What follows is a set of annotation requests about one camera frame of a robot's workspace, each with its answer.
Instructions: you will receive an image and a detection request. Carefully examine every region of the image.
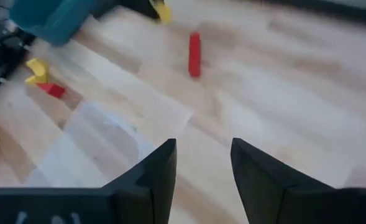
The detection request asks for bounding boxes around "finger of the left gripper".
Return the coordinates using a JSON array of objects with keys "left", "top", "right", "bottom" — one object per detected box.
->
[{"left": 117, "top": 0, "right": 162, "bottom": 21}]

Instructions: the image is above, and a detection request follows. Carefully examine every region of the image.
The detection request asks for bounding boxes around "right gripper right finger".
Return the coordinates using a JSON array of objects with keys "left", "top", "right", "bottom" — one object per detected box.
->
[{"left": 231, "top": 138, "right": 366, "bottom": 224}]

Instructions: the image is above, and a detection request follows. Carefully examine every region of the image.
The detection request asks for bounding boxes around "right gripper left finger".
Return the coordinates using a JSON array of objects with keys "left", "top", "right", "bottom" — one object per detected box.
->
[{"left": 0, "top": 138, "right": 178, "bottom": 224}]

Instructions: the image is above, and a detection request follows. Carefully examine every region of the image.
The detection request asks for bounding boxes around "small yellow square block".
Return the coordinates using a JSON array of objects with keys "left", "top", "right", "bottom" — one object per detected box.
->
[{"left": 153, "top": 0, "right": 173, "bottom": 25}]

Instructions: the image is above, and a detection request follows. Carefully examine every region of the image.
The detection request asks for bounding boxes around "long red block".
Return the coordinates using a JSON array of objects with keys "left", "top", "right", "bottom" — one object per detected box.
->
[{"left": 188, "top": 32, "right": 202, "bottom": 78}]

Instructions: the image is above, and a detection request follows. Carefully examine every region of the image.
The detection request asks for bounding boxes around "long yellow block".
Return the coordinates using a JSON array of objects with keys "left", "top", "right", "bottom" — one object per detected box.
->
[{"left": 25, "top": 58, "right": 49, "bottom": 85}]

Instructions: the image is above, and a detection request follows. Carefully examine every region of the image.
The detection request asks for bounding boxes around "red wedge block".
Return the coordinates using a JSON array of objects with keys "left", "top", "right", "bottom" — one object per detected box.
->
[{"left": 35, "top": 82, "right": 66, "bottom": 100}]

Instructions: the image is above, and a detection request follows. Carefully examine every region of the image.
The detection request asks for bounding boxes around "clear plastic bin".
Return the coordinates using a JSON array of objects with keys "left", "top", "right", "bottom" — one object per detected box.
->
[{"left": 23, "top": 100, "right": 158, "bottom": 189}]

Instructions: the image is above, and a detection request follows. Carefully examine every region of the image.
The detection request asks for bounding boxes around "teal plastic bin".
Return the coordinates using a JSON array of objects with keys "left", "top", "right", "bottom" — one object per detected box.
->
[{"left": 8, "top": 0, "right": 98, "bottom": 47}]

